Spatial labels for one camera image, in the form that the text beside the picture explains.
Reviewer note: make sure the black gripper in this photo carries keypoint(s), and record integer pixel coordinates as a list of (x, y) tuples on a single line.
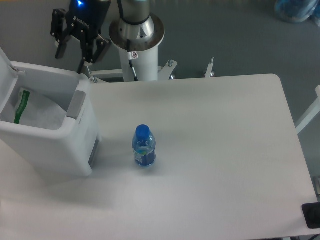
[(84, 21)]

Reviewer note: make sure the white pedestal base frame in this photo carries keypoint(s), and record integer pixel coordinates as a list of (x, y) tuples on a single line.
[(138, 73)]

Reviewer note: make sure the blue plastic water bottle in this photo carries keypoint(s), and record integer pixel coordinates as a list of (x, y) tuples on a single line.
[(144, 146)]

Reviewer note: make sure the black device at table edge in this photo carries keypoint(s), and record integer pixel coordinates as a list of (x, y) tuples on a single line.
[(311, 212)]

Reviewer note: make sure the clear plastic bag trash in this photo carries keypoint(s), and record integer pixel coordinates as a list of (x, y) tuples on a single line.
[(34, 110)]

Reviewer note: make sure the blue plastic bag bundle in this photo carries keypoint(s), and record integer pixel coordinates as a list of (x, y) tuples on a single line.
[(295, 11)]

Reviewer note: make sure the white open trash can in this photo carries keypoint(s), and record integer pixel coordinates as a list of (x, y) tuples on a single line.
[(68, 150)]

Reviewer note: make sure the white frame bar right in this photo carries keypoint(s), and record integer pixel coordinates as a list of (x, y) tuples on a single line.
[(309, 114)]

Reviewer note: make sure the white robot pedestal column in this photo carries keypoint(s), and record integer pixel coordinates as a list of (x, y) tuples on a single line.
[(138, 41)]

